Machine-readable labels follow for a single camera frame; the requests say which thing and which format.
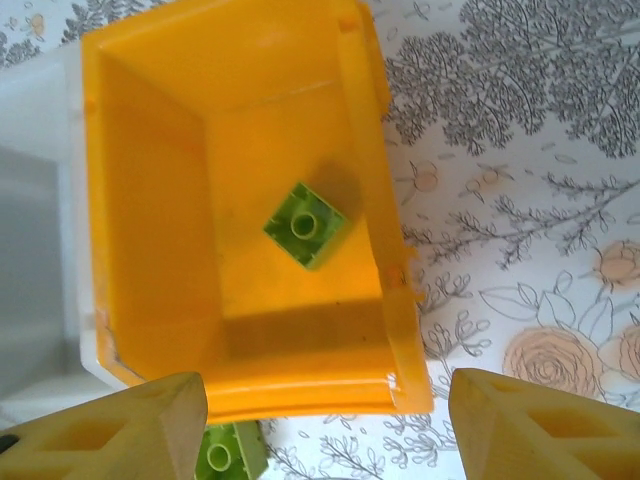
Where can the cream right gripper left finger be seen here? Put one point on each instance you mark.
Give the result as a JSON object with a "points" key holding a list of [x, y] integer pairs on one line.
{"points": [[125, 430]]}

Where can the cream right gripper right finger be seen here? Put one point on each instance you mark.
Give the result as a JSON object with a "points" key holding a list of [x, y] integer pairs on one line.
{"points": [[550, 440]]}

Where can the green lego brick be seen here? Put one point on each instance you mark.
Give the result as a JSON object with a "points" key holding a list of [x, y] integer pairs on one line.
{"points": [[305, 225], [235, 452]]}

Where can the white plastic bin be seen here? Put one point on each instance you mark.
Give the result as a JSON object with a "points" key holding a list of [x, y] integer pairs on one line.
{"points": [[30, 250]]}

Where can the yellow plastic bin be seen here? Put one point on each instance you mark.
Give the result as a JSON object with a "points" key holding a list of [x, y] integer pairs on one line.
{"points": [[160, 225]]}

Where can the floral patterned tablecloth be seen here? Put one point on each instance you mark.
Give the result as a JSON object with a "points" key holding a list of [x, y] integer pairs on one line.
{"points": [[500, 200]]}

